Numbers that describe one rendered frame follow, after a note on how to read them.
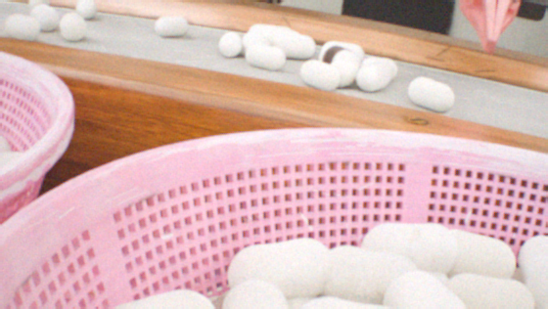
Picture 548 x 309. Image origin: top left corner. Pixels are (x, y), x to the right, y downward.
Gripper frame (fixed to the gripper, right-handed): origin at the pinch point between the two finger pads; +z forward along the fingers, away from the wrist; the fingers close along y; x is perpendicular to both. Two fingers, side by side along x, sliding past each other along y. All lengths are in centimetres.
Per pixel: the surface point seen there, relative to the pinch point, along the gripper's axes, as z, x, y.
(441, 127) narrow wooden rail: 15.7, -9.6, -3.4
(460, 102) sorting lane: 2.2, 5.1, -1.2
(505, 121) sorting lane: 4.9, 2.8, 2.0
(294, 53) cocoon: -0.8, 6.7, -14.8
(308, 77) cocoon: 6.2, 0.7, -11.8
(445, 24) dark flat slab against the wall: -147, 144, 4
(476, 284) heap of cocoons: 24.6, -14.3, -1.9
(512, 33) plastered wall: -149, 142, 31
